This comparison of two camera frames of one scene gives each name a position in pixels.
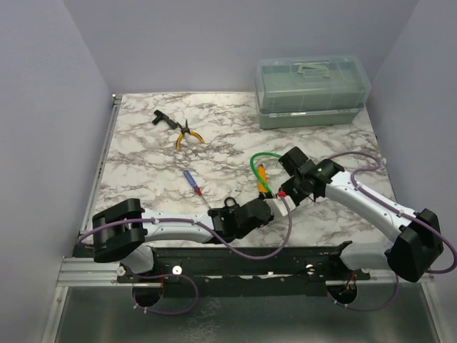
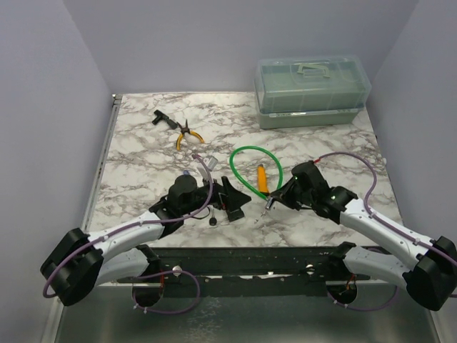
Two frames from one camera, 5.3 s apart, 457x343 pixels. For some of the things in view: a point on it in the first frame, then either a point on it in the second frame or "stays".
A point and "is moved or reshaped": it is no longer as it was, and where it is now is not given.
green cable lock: [251, 163] is moved or reshaped
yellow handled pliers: [184, 130] stays
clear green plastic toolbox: [309, 91] stays
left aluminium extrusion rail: [87, 221] stays
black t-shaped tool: [163, 116] stays
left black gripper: [271, 217] to [226, 194]
